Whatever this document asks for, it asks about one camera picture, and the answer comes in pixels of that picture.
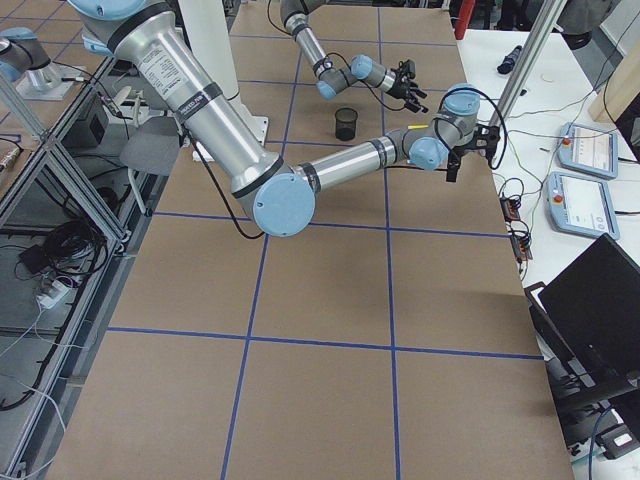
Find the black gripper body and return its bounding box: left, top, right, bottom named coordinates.
left=385, top=68, right=418, bottom=100
left=447, top=134, right=474, bottom=165

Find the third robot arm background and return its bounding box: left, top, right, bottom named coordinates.
left=1, top=27, right=71, bottom=101

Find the black mesh pen cup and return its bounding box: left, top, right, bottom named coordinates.
left=334, top=107, right=358, bottom=142

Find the folded blue umbrella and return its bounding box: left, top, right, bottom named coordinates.
left=496, top=45, right=523, bottom=75

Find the near teach pendant tablet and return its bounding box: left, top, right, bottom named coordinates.
left=546, top=171, right=620, bottom=240

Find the teach pendant tablet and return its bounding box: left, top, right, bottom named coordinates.
left=557, top=122, right=618, bottom=180
left=546, top=171, right=620, bottom=240

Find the far teach pendant tablet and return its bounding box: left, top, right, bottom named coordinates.
left=557, top=122, right=618, bottom=180

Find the brown paper table cover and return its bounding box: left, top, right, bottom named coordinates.
left=47, top=4, right=575, bottom=480

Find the black laptop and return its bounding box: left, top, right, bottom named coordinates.
left=525, top=234, right=639, bottom=425

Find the aluminium frame post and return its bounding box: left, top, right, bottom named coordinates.
left=489, top=0, right=567, bottom=126

